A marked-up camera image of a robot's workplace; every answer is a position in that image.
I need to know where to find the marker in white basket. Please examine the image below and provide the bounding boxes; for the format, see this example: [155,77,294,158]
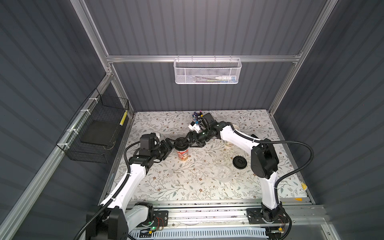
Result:
[215,76,238,84]

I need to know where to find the white wire mesh basket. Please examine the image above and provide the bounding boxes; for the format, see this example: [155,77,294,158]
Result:
[173,58,242,85]

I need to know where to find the floral table mat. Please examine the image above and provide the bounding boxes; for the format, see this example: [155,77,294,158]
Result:
[126,110,308,202]

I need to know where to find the black cup lid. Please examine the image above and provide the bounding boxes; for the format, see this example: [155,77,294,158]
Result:
[174,137,189,152]
[233,156,248,170]

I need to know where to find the clear leak-proof film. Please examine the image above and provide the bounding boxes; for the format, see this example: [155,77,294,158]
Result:
[213,165,234,183]

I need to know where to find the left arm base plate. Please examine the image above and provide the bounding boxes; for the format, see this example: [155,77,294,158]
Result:
[138,210,169,228]

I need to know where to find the beige patterned paper cup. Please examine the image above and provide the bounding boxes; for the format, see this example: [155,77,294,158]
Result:
[233,124,240,132]

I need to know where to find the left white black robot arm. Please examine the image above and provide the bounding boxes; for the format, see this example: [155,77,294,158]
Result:
[74,133,174,240]

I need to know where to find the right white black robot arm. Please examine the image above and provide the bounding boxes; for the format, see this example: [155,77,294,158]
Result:
[176,113,314,223]

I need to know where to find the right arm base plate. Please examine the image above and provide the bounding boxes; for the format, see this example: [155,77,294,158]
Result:
[246,208,289,225]

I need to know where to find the black wire basket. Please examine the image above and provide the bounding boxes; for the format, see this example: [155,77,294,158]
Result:
[57,90,130,164]

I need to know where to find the red patterned paper cup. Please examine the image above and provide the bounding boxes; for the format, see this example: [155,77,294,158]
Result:
[175,148,189,161]

